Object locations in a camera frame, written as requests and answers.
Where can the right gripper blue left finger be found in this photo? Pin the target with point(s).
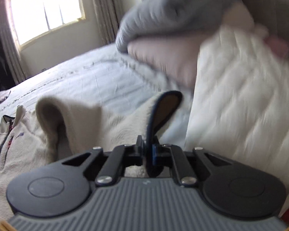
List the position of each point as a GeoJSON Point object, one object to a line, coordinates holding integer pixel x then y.
{"type": "Point", "coordinates": [123, 161]}

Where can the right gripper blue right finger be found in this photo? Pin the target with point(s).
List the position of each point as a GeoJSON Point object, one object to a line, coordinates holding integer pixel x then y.
{"type": "Point", "coordinates": [177, 160]}

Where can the cream fleece zip jacket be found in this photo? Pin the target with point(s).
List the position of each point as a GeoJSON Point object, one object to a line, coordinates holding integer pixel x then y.
{"type": "Point", "coordinates": [48, 156]}

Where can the grey checked bedspread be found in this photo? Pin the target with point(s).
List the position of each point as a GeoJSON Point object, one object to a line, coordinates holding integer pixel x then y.
{"type": "Point", "coordinates": [106, 77]}

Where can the white quilted blanket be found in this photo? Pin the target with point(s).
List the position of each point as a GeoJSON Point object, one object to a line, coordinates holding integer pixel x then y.
{"type": "Point", "coordinates": [240, 107]}

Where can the pink pillow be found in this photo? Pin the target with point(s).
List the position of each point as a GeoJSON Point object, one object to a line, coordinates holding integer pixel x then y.
{"type": "Point", "coordinates": [174, 55]}

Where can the grey blue plush pillow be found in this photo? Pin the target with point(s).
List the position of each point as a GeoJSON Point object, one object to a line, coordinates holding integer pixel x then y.
{"type": "Point", "coordinates": [161, 17]}

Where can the right grey curtain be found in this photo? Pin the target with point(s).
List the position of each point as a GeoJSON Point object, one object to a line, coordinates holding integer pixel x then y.
{"type": "Point", "coordinates": [109, 14]}

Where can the grey curtain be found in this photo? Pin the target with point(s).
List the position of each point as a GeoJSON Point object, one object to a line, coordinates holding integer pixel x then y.
{"type": "Point", "coordinates": [109, 14]}
{"type": "Point", "coordinates": [18, 69]}

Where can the window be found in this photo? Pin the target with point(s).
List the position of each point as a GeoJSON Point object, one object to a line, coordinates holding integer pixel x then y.
{"type": "Point", "coordinates": [33, 18]}

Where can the left grey curtain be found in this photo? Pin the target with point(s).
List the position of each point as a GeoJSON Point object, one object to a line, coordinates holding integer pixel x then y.
{"type": "Point", "coordinates": [18, 69]}

